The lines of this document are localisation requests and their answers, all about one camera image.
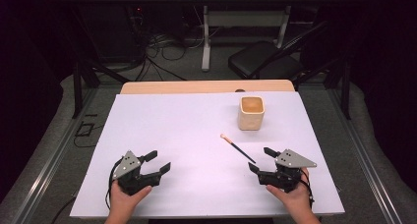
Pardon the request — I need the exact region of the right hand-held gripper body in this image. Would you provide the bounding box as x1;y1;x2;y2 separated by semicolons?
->
257;148;318;194

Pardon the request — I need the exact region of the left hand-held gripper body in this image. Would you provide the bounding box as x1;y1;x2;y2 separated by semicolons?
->
111;149;164;196

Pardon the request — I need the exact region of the black pencil with yellow end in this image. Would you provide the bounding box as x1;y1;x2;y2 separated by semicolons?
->
219;134;257;165

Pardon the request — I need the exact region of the cream square cup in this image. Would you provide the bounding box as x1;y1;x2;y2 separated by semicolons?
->
237;95;266;132

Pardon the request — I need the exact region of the person's left hand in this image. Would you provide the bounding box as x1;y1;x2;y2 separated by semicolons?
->
109;179;153;216

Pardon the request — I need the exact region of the person's right hand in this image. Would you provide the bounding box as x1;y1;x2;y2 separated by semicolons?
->
266;167;313;216

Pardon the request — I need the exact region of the white table sheet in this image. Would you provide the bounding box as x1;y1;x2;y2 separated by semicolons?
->
69;91;346;219

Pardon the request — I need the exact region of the wooden table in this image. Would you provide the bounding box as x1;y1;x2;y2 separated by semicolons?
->
119;79;296;95

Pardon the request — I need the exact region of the black folding chair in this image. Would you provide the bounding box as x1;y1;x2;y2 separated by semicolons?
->
227;20;329;82

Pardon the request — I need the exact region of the black metal stand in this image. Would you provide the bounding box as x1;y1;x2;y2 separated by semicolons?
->
69;51;132;120
293;51;352;121

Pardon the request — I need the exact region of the dark computer tower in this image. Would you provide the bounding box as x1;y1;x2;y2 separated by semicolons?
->
92;4;147;63

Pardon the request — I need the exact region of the white-legged desk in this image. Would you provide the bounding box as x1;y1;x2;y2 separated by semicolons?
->
181;0;327;72

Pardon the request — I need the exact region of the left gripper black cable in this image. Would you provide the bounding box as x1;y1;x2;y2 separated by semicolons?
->
104;158;123;210

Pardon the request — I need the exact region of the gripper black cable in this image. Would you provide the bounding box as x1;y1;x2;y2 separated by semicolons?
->
299;169;316;208
104;158;123;210

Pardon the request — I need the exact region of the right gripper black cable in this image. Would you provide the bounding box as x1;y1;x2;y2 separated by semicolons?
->
299;169;316;208

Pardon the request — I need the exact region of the aluminium floor rail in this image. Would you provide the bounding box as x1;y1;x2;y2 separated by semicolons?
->
328;85;405;224
9;85;99;224

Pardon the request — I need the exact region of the bundle of floor cables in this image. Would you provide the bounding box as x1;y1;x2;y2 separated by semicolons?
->
136;28;206;82

